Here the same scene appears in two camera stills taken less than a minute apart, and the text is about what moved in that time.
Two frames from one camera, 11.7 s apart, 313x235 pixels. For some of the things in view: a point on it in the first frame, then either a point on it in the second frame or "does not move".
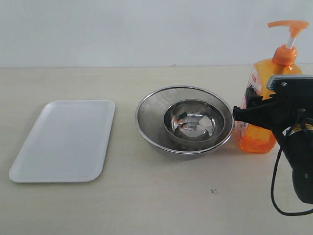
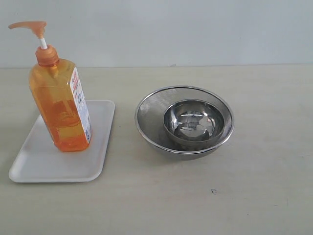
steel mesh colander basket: [184, 122] does not move
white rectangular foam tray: [68, 142] does not move
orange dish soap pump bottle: [252, 138] → [57, 87]
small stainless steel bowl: [193, 124] does not move
